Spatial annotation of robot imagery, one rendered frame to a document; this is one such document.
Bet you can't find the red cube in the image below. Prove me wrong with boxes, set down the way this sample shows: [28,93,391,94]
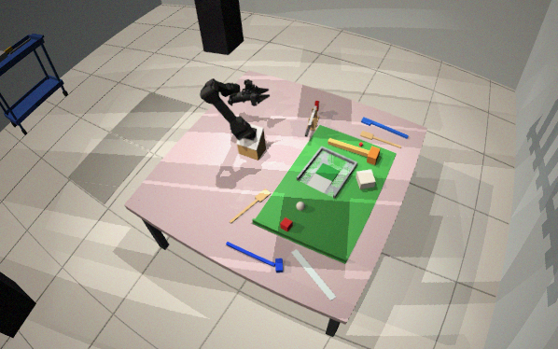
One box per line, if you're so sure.
[280,218,293,232]

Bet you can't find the green mat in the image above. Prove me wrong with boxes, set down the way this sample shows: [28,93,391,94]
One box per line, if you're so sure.
[255,125,397,259]

